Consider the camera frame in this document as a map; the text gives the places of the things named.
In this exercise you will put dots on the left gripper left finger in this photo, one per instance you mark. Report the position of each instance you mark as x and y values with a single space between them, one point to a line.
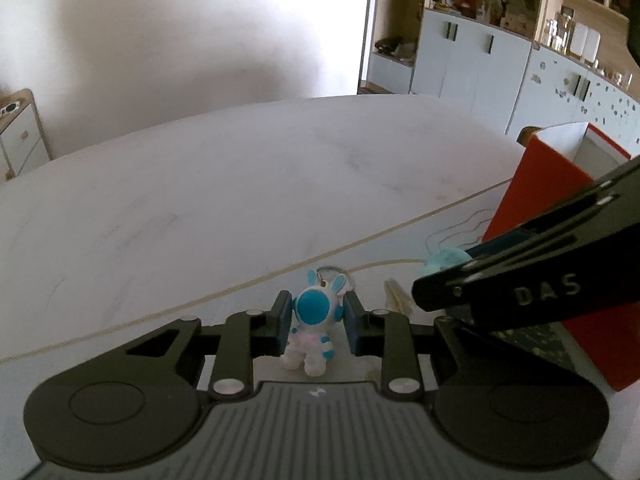
246 336

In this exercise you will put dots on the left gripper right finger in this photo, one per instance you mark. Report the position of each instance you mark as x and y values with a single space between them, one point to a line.
386 335

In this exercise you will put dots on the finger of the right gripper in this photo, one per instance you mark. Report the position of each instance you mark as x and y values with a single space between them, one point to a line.
537 210
548 283

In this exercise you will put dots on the blue white astronaut keychain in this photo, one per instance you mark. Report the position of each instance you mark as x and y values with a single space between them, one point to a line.
316 309

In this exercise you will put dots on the red cardboard box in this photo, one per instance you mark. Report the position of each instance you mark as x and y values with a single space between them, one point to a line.
610 338

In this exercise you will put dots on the light blue plush toy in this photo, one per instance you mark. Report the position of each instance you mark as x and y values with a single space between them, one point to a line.
445 259

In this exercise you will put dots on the white wooden sideboard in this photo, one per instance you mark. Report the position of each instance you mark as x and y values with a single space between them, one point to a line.
23 145

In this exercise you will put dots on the white sunglasses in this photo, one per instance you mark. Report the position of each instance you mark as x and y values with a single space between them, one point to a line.
10 108

